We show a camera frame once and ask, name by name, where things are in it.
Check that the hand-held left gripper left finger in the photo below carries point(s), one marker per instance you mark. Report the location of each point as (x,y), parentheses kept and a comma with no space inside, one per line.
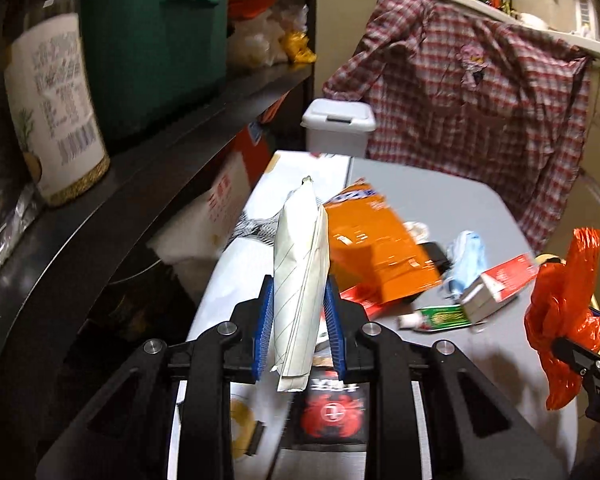
(264,330)

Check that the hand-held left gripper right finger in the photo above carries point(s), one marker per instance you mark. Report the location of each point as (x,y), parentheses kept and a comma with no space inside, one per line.
(335,330)

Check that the orange plastic bag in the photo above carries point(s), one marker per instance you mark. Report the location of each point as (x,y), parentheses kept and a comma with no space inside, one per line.
(565,300)

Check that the white paper packet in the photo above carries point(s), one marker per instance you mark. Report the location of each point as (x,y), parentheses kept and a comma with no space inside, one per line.
(300,285)

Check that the beige round waste bin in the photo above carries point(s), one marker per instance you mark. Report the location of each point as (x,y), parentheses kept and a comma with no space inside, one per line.
(550,260)

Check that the black crab print packet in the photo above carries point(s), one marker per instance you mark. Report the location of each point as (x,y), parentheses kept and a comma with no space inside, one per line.
(330,410)

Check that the orange snack bag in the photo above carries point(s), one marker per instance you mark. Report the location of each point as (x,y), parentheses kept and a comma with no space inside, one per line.
(375,250)

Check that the toothpaste tube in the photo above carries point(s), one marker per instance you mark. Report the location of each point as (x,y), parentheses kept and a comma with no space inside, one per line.
(440,317)

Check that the red and white toothpaste box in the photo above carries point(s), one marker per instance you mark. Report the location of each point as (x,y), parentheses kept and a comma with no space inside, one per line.
(500,280)

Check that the blue face mask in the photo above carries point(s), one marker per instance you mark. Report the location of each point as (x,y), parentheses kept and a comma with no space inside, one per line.
(467,260)

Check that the yellowish tape roll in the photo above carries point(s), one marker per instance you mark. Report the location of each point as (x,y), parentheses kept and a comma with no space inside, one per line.
(242,412)

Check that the small black packet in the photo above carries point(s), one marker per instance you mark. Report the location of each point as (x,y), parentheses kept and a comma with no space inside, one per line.
(437,255)

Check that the crumpled white tissue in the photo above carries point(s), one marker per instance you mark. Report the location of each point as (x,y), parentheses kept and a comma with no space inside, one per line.
(416,231)

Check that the white box with red print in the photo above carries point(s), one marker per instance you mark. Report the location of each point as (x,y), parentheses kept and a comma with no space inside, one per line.
(215,210)

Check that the grey table cover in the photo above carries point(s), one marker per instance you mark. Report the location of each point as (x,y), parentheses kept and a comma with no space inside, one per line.
(430,195)

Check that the white flat carton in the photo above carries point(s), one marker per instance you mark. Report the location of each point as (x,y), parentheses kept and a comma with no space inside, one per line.
(300,167)

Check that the orange cardboard box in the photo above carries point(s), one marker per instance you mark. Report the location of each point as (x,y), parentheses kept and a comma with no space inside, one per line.
(252,155)

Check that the white lidded bin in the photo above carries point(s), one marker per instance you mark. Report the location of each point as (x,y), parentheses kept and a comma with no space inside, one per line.
(337,130)

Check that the black shelf unit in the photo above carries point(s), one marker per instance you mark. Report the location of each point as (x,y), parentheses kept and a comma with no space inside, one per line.
(180,125)

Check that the red plaid shirt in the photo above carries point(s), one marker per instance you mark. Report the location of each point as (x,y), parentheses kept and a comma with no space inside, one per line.
(455,110)

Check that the silver foil bag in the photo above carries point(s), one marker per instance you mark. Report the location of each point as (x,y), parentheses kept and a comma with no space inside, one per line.
(0,240)

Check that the yellow packet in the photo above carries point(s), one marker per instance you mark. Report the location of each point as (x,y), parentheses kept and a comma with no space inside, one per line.
(297,45)

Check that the clear plastic bags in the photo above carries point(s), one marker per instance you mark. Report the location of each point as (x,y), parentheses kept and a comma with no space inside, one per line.
(252,40)

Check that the green storage box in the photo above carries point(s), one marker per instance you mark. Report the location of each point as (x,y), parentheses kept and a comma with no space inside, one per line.
(155,60)

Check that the jar with white label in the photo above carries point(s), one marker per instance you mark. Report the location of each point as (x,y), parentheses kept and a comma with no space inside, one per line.
(55,110)

